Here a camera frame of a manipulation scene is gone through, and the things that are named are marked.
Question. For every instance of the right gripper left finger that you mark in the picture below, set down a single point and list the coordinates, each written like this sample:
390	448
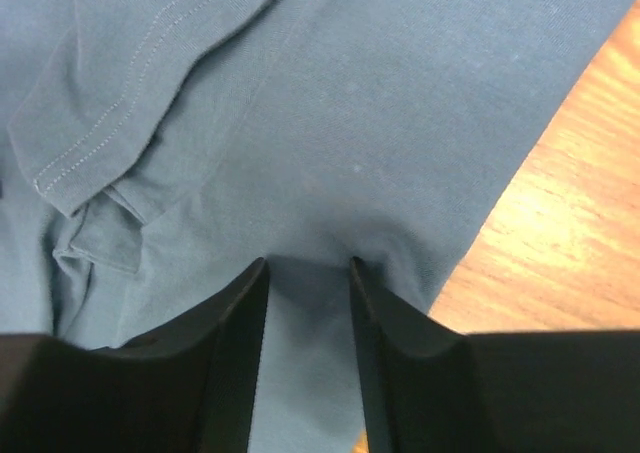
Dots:
186	386

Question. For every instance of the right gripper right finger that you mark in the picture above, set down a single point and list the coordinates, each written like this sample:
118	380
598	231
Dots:
426	388

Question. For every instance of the blue-grey t-shirt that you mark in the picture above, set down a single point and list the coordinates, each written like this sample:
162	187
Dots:
151	149

